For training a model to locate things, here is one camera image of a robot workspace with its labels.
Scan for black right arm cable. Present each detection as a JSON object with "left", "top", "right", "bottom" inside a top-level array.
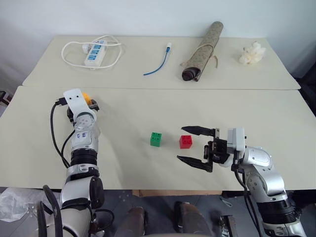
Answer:
[{"left": 231, "top": 162, "right": 264, "bottom": 237}]

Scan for rolled brown patterned scroll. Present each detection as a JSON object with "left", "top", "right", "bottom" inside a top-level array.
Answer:
[{"left": 179, "top": 21, "right": 225, "bottom": 82}]

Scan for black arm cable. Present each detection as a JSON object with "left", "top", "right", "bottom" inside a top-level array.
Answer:
[
  {"left": 50, "top": 98, "right": 73, "bottom": 170},
  {"left": 231, "top": 162, "right": 264, "bottom": 237}
]

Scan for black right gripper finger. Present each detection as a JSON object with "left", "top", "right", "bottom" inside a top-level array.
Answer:
[
  {"left": 176, "top": 155, "right": 214, "bottom": 174},
  {"left": 180, "top": 125, "right": 216, "bottom": 138}
]

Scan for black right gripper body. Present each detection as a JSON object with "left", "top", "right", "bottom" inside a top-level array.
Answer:
[{"left": 203, "top": 127, "right": 234, "bottom": 167}]

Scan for white crumpled cotton wad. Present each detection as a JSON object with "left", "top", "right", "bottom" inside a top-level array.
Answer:
[{"left": 237, "top": 40, "right": 267, "bottom": 66}]

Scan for white power strip blue sockets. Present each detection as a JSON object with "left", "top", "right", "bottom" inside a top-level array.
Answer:
[{"left": 83, "top": 39, "right": 107, "bottom": 67}]

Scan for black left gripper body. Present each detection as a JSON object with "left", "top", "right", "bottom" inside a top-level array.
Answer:
[{"left": 88, "top": 98, "right": 100, "bottom": 111}]

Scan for green toy cube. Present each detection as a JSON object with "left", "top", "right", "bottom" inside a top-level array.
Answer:
[{"left": 150, "top": 131, "right": 163, "bottom": 147}]

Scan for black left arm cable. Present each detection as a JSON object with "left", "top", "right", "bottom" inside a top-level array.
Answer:
[{"left": 50, "top": 98, "right": 73, "bottom": 170}]

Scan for thick black hose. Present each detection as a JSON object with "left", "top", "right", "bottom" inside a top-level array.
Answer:
[{"left": 36, "top": 184, "right": 63, "bottom": 237}]

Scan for clear plastic bag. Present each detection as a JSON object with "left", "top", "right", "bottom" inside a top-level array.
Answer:
[{"left": 0, "top": 187, "right": 61, "bottom": 223}]

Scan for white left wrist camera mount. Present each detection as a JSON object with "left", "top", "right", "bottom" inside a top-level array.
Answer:
[{"left": 63, "top": 88, "right": 96, "bottom": 119}]

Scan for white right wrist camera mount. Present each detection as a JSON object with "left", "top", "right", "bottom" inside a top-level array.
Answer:
[{"left": 218, "top": 126, "right": 248, "bottom": 169}]

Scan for dark rounded shape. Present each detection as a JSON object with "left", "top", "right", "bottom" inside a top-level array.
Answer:
[
  {"left": 115, "top": 205, "right": 149, "bottom": 237},
  {"left": 173, "top": 200, "right": 211, "bottom": 237}
]

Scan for red toy cube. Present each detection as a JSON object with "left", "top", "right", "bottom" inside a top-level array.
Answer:
[{"left": 179, "top": 134, "right": 194, "bottom": 150}]

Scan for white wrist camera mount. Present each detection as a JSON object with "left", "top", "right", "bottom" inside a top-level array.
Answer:
[
  {"left": 218, "top": 126, "right": 248, "bottom": 169},
  {"left": 63, "top": 88, "right": 96, "bottom": 119}
]

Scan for blue cable white connector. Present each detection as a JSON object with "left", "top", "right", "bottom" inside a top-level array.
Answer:
[{"left": 143, "top": 42, "right": 173, "bottom": 77}]

